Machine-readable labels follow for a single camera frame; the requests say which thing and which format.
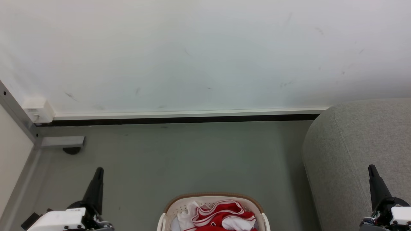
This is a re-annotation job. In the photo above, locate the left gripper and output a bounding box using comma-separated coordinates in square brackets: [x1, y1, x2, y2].
[27, 167, 114, 231]

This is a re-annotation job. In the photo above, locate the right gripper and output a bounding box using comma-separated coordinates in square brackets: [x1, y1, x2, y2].
[359, 164, 411, 231]

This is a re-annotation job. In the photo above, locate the red garment with white stripes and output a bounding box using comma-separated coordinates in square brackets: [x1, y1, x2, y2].
[183, 200, 259, 231]

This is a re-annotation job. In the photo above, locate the grey fabric sofa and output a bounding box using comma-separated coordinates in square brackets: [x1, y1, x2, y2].
[302, 98, 411, 231]

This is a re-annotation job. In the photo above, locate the aluminium foot bar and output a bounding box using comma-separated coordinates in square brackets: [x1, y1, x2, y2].
[40, 136, 86, 148]

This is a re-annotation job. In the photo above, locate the white plastic corner box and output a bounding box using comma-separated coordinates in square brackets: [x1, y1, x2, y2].
[22, 97, 55, 124]

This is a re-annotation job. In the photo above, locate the white and black baseboard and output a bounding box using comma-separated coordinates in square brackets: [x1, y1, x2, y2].
[35, 107, 329, 127]

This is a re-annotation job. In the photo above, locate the aluminium frame post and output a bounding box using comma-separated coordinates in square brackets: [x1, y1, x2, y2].
[0, 80, 42, 146]

